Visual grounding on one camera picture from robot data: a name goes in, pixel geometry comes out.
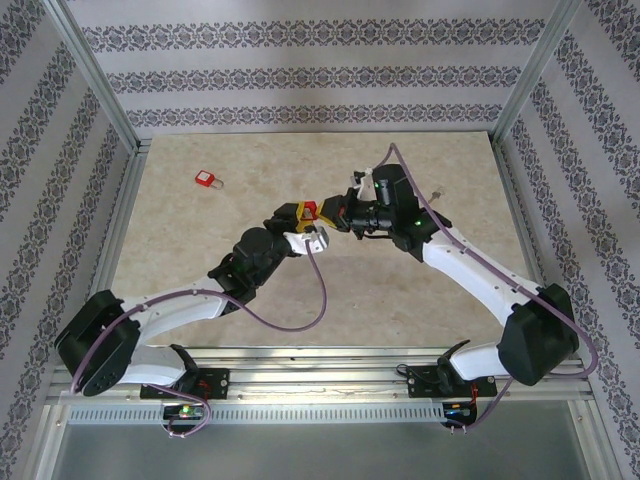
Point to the red padlock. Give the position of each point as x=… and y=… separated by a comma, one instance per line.
x=310, y=209
x=203, y=178

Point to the small silver key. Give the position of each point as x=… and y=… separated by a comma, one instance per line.
x=437, y=193

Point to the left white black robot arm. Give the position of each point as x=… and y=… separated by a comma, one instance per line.
x=170, y=310

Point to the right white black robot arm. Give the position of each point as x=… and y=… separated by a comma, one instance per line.
x=480, y=280

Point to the left controller board with LED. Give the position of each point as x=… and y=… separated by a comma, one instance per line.
x=185, y=411

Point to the controller board with led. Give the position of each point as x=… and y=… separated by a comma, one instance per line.
x=185, y=411
x=460, y=412

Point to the grey metal panel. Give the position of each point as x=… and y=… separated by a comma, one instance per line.
x=320, y=450

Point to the right controller board with LED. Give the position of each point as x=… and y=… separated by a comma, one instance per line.
x=460, y=412

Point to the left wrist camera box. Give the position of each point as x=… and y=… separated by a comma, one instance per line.
x=320, y=237

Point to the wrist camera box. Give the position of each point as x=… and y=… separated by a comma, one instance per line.
x=320, y=237
x=361, y=182

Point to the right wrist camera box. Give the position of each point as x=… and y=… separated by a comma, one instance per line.
x=361, y=182

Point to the right aluminium side rail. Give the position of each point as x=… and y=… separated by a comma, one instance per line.
x=525, y=225

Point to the aluminium side rail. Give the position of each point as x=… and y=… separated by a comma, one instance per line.
x=525, y=225
x=120, y=225

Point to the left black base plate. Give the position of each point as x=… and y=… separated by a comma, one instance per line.
x=217, y=382

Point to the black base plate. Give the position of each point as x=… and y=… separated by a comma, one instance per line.
x=420, y=382
x=217, y=382

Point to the left aluminium side rail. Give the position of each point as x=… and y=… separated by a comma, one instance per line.
x=120, y=225

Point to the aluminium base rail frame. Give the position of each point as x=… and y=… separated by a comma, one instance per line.
x=320, y=380

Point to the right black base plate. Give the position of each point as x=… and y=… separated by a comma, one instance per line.
x=420, y=382

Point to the right aluminium corner post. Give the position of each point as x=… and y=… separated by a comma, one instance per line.
x=535, y=70

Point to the aluminium corner post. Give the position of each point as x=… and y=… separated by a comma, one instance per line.
x=535, y=70
x=95, y=75

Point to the left aluminium corner post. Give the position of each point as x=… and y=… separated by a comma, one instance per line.
x=95, y=75

